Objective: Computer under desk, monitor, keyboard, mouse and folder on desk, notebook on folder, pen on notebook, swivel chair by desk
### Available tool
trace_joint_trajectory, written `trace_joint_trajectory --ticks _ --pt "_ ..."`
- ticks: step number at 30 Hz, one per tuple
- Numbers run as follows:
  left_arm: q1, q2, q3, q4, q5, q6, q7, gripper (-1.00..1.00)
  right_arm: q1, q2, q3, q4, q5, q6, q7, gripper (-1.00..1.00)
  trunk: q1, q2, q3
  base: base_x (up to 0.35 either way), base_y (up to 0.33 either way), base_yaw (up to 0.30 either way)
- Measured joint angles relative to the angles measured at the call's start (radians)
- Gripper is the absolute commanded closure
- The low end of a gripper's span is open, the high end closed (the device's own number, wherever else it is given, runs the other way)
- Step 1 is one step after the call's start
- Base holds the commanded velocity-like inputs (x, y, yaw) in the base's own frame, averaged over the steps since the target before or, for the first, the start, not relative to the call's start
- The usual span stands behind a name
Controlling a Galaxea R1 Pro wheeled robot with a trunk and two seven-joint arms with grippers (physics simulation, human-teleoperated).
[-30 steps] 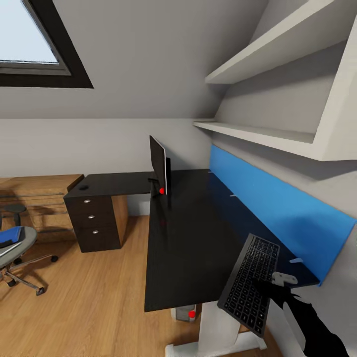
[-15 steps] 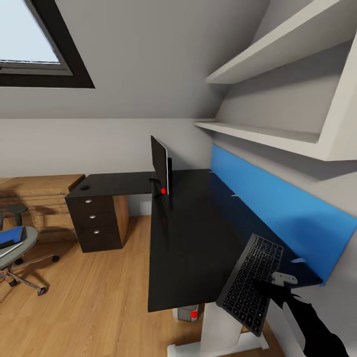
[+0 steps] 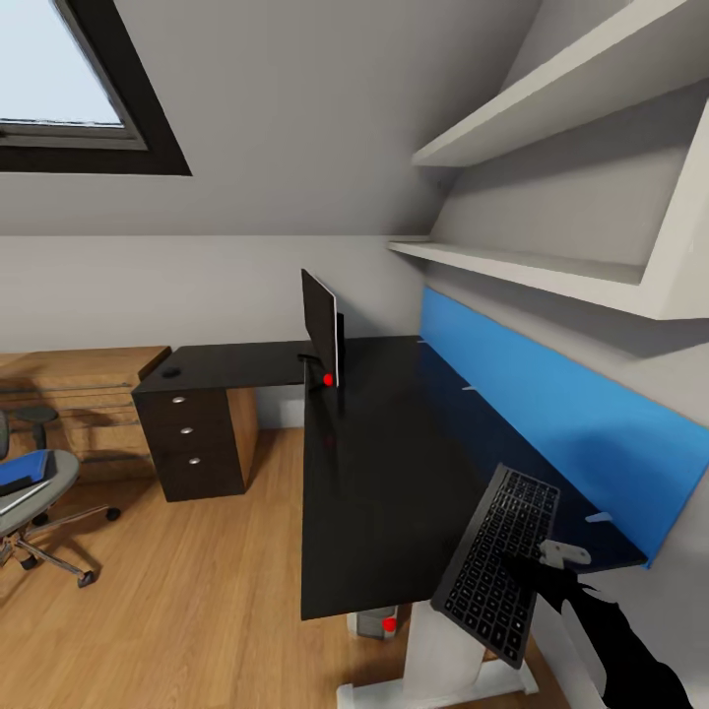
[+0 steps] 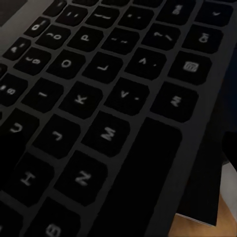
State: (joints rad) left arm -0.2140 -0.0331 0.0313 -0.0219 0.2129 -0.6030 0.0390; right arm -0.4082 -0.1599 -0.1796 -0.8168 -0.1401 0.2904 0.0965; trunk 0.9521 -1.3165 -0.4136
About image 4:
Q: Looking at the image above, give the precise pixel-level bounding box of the keyboard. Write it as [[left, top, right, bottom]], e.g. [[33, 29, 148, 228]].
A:
[[0, 0, 237, 237]]

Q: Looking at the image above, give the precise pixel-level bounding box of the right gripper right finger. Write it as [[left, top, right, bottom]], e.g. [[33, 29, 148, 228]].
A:
[[221, 131, 237, 171]]

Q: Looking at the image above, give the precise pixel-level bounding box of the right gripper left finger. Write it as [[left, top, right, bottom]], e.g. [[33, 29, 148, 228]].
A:
[[0, 131, 26, 190]]

